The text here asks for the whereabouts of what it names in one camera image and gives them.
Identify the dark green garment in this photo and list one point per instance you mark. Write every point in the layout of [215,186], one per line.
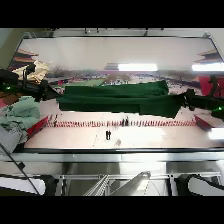
[116,98]

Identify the grey garment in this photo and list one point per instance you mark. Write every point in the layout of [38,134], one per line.
[10,138]

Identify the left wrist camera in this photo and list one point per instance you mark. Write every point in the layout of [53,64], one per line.
[30,69]

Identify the mint green garment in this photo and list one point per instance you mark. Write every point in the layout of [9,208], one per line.
[23,111]

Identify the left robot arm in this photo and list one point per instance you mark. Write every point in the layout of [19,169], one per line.
[13,85]

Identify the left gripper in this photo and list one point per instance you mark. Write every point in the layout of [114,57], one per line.
[46,90]

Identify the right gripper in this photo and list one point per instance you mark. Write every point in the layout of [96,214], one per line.
[190,99]

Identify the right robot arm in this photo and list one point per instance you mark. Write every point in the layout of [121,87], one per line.
[208,102]

